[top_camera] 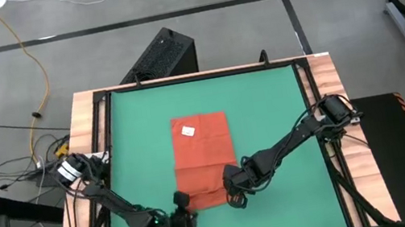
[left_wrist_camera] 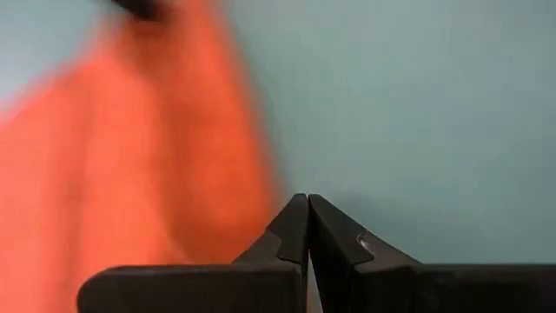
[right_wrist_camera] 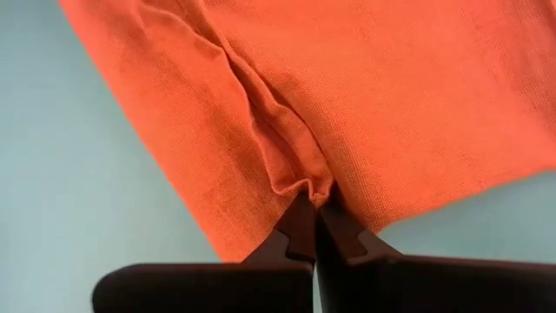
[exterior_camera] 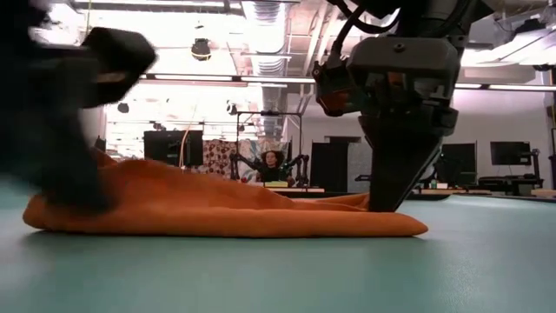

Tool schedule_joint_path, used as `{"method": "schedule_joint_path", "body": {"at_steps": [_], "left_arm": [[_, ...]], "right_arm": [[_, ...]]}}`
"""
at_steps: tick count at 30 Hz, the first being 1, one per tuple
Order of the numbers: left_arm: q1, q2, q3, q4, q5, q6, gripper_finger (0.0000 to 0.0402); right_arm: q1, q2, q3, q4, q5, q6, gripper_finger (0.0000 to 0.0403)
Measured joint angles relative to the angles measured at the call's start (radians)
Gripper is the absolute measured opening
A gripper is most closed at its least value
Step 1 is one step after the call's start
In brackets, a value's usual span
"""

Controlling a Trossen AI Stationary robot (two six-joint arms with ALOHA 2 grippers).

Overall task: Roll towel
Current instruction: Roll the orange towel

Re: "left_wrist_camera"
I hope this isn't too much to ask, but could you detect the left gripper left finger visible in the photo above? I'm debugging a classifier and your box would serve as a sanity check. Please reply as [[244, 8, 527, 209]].
[[76, 194, 310, 313]]

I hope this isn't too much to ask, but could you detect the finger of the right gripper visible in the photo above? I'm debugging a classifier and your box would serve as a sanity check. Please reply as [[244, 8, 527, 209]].
[[110, 0, 167, 21]]

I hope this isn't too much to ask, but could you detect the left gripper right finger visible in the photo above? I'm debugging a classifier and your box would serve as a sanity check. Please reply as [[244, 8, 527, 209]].
[[308, 194, 556, 313]]

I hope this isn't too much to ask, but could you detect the orange towel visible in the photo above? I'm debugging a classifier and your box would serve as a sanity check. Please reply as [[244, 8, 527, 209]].
[[0, 0, 283, 313]]

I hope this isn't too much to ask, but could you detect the green table mat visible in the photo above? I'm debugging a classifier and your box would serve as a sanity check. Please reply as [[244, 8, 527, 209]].
[[0, 0, 556, 313]]

